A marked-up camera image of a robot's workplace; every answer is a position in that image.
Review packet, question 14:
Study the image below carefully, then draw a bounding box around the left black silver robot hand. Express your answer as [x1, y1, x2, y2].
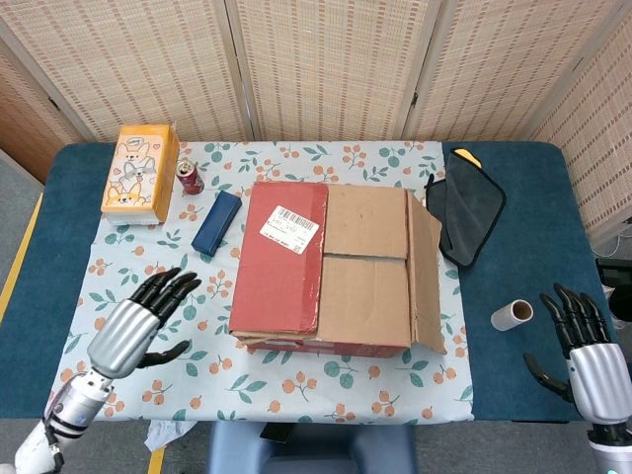
[86, 268, 201, 380]

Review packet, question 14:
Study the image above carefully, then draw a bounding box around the floral fruit print tablecloth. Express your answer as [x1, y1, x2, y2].
[42, 140, 476, 426]

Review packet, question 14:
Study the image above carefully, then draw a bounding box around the orange corgi tissue pack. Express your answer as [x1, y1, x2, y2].
[100, 123, 181, 227]

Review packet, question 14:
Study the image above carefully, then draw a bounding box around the red cardboard shipping box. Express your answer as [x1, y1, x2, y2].
[227, 181, 448, 359]

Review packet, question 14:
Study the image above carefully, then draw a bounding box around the woven bamboo folding screen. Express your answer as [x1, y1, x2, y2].
[0, 0, 632, 238]

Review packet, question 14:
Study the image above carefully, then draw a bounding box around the dark blue rectangular case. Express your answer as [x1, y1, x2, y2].
[191, 191, 243, 257]

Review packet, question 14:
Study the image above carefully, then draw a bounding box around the grey cloth with black trim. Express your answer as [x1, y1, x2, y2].
[425, 146, 508, 268]

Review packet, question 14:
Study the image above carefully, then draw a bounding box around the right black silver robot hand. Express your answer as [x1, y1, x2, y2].
[522, 282, 632, 426]

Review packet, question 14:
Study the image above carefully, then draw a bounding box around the crumpled pale cloth scrap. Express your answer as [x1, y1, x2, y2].
[143, 420, 198, 451]

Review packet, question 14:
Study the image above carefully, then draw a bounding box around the white cardboard tube roll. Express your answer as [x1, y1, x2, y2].
[490, 299, 535, 332]

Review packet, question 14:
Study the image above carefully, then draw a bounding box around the red soda can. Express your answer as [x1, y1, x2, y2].
[176, 158, 205, 196]

